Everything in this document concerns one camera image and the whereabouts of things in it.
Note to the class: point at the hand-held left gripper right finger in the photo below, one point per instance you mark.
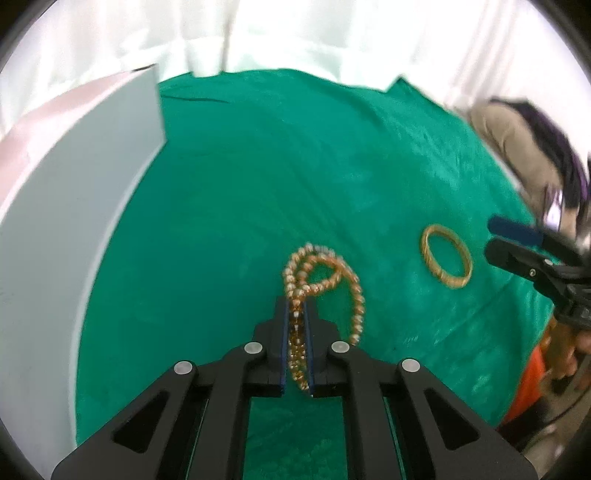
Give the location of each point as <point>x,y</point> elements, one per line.
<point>309,350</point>

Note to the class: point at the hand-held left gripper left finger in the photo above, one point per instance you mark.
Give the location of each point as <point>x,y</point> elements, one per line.
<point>284,341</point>

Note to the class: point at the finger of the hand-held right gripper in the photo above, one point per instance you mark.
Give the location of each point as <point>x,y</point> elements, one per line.
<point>517,261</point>
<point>515,229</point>

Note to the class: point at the white cardboard box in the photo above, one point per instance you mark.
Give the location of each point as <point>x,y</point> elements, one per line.
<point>55,230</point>

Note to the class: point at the person's right hand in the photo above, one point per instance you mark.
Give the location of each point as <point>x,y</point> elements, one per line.
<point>570,353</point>

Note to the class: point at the gold bangle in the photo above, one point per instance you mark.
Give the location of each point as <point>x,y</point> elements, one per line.
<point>434,270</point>

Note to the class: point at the dark purple cloth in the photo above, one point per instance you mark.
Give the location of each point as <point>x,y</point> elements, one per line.
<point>561,143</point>

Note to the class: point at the orange cloth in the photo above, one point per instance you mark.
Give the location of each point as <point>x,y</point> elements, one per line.
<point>531,392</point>

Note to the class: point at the green cloth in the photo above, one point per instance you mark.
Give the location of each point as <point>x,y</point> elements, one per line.
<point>277,161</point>

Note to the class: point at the white curtain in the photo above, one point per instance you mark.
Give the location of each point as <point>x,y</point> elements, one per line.
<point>300,32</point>

